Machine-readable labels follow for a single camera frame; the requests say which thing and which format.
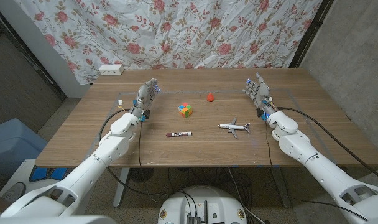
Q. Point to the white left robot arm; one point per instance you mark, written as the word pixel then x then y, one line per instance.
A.
pixel 83 174

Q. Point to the white robot chest edge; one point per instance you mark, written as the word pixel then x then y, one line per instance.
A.
pixel 52 220

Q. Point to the white toy airplane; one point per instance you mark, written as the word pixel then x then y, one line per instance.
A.
pixel 232 126

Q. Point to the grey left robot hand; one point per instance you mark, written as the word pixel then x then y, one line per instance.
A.
pixel 144 99

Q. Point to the grey sneaker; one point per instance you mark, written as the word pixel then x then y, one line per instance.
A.
pixel 14 192

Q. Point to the white power strip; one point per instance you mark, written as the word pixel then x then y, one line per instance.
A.
pixel 111 69

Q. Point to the floral backdrop cloth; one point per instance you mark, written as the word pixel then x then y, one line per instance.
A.
pixel 176 31

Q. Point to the grey table leg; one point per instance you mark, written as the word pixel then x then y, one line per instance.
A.
pixel 282 186

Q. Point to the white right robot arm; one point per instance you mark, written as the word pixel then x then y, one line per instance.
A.
pixel 316 168

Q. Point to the black module on base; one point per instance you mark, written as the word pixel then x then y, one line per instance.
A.
pixel 193 219

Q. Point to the blue plastic bin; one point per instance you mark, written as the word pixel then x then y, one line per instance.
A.
pixel 11 143

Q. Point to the white table leg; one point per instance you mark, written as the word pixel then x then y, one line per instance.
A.
pixel 122 186

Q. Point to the black round fan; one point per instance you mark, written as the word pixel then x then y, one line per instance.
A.
pixel 141 175

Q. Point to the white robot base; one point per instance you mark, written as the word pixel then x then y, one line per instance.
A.
pixel 207 202

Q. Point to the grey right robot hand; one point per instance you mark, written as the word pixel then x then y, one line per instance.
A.
pixel 261 93

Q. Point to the multicoloured Rubik's cube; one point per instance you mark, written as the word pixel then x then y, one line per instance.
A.
pixel 185 110

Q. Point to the red and white marker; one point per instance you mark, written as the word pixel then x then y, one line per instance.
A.
pixel 179 134

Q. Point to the black backdrop pole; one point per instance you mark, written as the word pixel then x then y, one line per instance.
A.
pixel 311 31

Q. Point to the black door track strip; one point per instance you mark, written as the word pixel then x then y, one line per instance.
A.
pixel 49 79

